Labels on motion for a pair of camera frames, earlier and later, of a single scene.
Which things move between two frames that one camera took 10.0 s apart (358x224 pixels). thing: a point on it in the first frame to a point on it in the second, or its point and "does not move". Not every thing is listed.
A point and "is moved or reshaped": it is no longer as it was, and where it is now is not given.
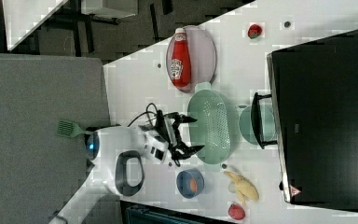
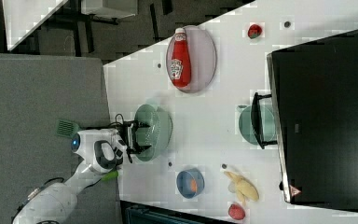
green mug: (245, 126) does not move
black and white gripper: (162, 141) to (128, 132)
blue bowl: (184, 183) does not move
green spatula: (70, 129) does not move
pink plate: (203, 58) does not move
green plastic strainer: (214, 128) is moved or reshaped
